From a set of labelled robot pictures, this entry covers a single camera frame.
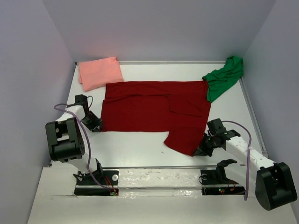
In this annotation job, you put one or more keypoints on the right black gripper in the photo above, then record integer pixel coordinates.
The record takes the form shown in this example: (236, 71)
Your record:
(201, 150)

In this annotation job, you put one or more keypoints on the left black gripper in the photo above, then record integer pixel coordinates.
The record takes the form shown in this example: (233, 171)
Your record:
(96, 123)

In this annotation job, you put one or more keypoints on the red t shirt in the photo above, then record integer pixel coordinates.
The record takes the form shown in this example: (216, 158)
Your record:
(179, 108)

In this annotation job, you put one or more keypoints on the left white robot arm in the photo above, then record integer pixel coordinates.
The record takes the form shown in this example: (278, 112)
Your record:
(68, 141)

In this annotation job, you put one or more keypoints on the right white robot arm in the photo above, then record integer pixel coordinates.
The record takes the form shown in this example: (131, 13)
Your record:
(271, 182)

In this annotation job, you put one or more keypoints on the folded pink t shirt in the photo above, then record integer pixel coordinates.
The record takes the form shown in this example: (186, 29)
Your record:
(98, 73)

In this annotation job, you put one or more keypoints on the green t shirt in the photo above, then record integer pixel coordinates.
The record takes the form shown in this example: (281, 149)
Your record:
(219, 81)

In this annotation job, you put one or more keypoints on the white front cover board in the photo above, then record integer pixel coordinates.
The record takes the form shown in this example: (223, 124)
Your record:
(52, 206)

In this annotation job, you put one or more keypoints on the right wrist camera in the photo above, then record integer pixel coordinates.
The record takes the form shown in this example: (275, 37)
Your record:
(216, 127)

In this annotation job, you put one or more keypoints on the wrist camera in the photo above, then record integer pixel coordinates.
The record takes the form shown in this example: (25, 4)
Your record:
(216, 127)
(81, 100)

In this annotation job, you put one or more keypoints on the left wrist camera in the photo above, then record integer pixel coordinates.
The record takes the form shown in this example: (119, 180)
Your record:
(81, 100)

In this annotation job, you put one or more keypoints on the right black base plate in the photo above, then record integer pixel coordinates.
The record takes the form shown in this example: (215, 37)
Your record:
(212, 185)

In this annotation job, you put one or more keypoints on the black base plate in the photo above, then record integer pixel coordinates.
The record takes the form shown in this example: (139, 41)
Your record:
(212, 185)
(105, 185)

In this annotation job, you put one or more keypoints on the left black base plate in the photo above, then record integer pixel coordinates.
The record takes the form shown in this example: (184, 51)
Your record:
(105, 185)

